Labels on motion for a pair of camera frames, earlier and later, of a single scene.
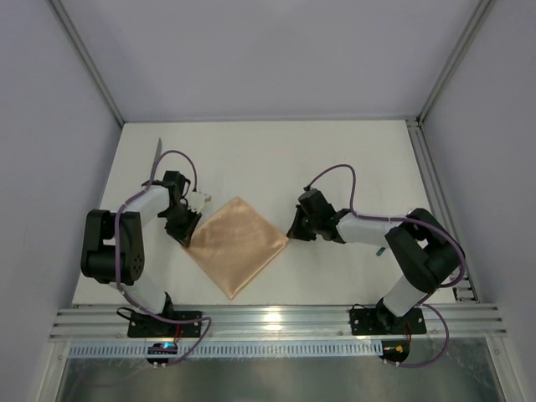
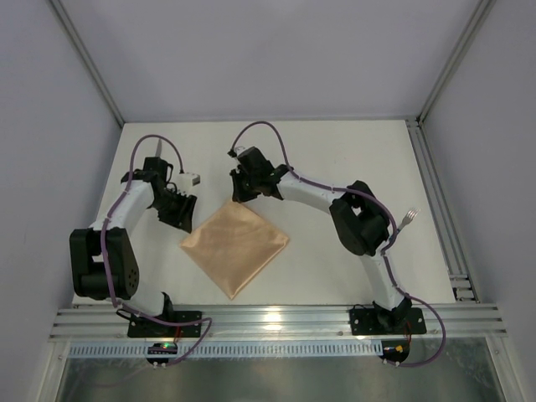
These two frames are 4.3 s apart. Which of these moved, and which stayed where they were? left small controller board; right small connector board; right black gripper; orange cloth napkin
Moved: right black gripper
Stayed: right small connector board; orange cloth napkin; left small controller board
